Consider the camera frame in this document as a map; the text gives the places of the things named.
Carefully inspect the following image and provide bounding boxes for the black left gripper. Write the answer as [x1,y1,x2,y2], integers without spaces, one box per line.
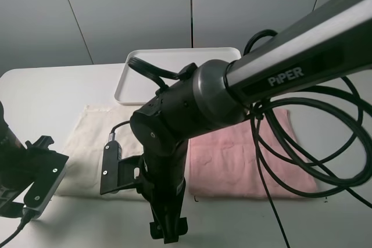
[1,135,54,218]

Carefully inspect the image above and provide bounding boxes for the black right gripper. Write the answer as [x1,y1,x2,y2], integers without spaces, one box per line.
[137,140,188,244]

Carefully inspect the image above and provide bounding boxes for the pink towel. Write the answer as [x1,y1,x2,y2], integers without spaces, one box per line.
[186,109,317,199]

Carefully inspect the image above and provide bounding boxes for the cream white towel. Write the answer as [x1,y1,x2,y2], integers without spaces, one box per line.
[56,105,144,202]

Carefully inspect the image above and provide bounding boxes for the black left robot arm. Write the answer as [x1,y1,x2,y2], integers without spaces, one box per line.
[1,107,68,220]

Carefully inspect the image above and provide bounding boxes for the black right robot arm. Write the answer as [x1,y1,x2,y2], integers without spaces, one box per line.
[127,0,371,243]

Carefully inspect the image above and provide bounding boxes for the white plastic tray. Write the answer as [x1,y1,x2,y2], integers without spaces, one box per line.
[114,47,241,105]

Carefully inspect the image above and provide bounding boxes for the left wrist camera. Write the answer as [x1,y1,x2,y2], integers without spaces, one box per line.
[23,150,69,218]

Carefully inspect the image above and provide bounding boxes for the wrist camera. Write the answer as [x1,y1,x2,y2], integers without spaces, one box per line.
[23,150,69,218]
[99,141,142,195]

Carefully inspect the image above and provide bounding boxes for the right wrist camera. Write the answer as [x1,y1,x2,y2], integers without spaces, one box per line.
[99,141,142,195]

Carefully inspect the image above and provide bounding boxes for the black left camera cable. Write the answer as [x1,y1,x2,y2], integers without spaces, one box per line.
[0,207,37,248]

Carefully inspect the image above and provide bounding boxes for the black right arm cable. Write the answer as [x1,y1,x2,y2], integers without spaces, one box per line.
[124,28,372,248]

